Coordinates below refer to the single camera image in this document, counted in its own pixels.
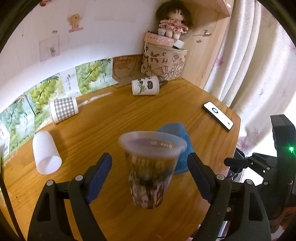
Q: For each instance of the grape print card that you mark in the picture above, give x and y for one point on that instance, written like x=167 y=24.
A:
x=15 y=115
x=45 y=91
x=92 y=73

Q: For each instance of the smartphone with white screen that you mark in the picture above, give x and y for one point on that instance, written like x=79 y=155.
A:
x=218 y=115

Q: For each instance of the yellow wall sticker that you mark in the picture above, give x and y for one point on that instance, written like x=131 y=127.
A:
x=75 y=23

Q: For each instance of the white floral curtain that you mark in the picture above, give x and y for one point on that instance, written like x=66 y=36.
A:
x=256 y=64

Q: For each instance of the printed cup with clear lid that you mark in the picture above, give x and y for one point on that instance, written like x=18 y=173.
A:
x=150 y=166

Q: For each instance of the white adapter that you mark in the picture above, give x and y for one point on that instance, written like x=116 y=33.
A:
x=179 y=44

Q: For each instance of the white plastic cup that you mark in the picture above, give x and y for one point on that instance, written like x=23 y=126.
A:
x=45 y=150

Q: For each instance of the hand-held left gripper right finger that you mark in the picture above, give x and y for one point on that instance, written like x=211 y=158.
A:
x=199 y=177

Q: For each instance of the grey checkered paper cup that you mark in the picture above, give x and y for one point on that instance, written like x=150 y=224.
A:
x=63 y=107

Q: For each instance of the white plant print paper cup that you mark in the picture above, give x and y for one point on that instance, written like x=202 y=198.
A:
x=144 y=85

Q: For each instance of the brown cardboard card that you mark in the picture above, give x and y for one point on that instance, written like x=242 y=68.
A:
x=126 y=69

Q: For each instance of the pink paper drawing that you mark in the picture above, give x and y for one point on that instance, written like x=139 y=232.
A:
x=49 y=48

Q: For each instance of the brown-haired rag doll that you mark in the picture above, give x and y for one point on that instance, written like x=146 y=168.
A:
x=173 y=20

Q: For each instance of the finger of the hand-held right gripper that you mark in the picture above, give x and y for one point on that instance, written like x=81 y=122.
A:
x=235 y=162

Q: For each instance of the wooden side panel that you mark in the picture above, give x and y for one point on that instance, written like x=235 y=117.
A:
x=203 y=58

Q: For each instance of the blue cup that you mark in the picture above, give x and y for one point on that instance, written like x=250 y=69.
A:
x=182 y=134

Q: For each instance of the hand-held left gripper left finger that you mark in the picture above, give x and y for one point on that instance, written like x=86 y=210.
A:
x=100 y=177

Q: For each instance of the pink box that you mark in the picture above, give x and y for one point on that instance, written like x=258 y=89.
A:
x=158 y=39

